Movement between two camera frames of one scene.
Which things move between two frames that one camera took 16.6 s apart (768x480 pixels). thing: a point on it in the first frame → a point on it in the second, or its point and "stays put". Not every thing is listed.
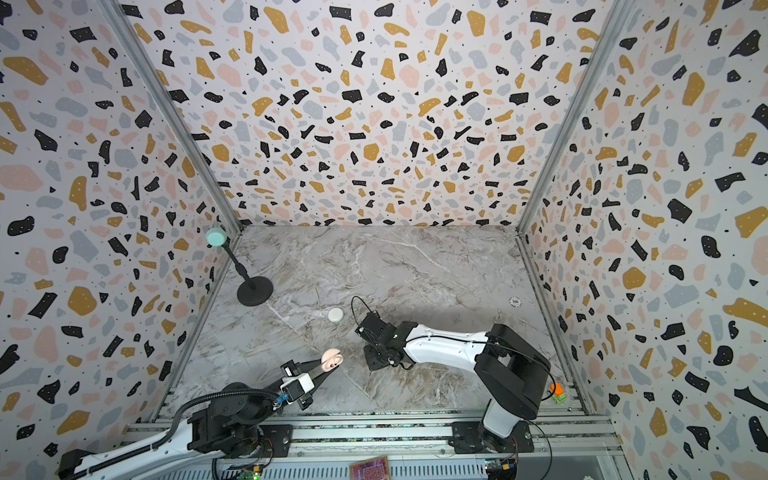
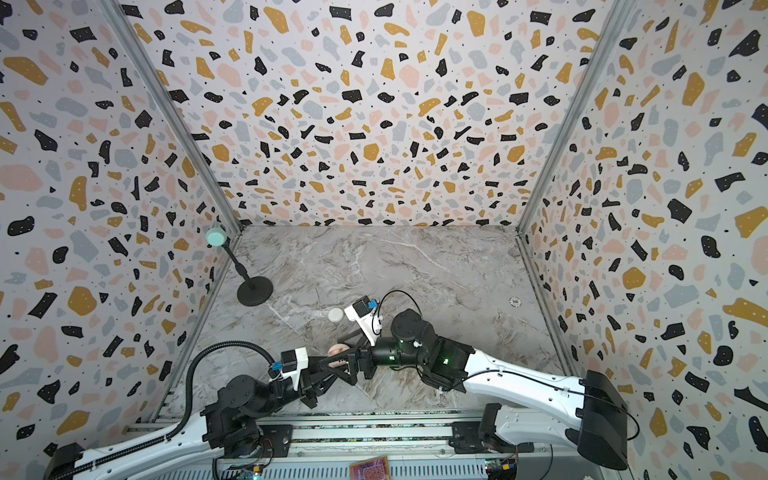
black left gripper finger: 313,367 → 325,362
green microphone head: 216,237 stays put
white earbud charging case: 335,314 stays put
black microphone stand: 252,291 stays put
